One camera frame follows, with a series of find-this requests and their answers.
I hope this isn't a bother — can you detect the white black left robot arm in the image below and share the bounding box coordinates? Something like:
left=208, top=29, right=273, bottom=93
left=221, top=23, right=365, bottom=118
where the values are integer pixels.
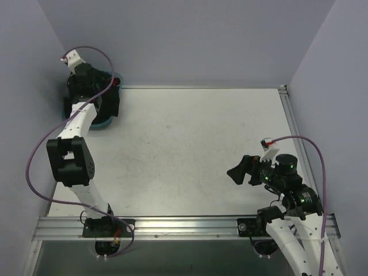
left=47, top=63, right=116, bottom=236

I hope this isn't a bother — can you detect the red black plaid shirt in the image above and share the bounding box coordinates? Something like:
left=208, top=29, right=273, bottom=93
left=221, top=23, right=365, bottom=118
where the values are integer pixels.
left=113, top=78, right=120, bottom=86

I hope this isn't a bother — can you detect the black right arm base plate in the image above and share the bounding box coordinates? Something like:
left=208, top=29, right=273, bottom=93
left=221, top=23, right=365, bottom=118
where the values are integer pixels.
left=237, top=218, right=270, bottom=238

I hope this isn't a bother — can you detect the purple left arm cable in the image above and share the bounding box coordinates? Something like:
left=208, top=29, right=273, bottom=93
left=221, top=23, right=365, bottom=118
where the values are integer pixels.
left=26, top=46, right=135, bottom=258

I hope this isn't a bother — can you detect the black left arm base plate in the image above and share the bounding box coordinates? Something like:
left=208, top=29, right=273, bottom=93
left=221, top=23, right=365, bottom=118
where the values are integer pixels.
left=82, top=217, right=136, bottom=238

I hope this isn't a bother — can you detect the aluminium front rail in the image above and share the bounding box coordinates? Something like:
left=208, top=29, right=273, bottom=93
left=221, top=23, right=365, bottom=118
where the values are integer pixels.
left=32, top=213, right=342, bottom=242

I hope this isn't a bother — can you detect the black long sleeve shirt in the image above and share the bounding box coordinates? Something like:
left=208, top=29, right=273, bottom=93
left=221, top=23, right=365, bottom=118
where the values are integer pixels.
left=63, top=67, right=121, bottom=126

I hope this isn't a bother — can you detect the aluminium right side rail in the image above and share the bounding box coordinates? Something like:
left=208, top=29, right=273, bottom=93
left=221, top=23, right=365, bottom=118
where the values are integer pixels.
left=278, top=85, right=318, bottom=193

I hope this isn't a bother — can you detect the aluminium rail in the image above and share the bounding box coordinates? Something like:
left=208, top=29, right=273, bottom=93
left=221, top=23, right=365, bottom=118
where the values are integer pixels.
left=278, top=85, right=318, bottom=193
left=32, top=213, right=342, bottom=242

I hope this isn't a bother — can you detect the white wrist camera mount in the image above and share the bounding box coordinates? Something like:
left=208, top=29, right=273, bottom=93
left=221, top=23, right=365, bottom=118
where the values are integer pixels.
left=260, top=138, right=279, bottom=162
left=60, top=50, right=86, bottom=74

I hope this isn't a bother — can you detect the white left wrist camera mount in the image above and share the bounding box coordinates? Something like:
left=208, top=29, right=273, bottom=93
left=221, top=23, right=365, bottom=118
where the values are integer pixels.
left=60, top=50, right=86, bottom=74

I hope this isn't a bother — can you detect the teal plastic basket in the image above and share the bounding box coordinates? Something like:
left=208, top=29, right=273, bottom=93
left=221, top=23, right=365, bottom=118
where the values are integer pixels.
left=62, top=71, right=123, bottom=131

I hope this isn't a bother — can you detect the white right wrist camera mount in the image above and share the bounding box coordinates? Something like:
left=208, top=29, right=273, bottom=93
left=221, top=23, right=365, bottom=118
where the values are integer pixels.
left=260, top=138, right=279, bottom=162

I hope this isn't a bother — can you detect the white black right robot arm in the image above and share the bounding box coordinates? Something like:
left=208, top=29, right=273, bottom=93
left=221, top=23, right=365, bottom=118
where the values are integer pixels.
left=227, top=154, right=343, bottom=275

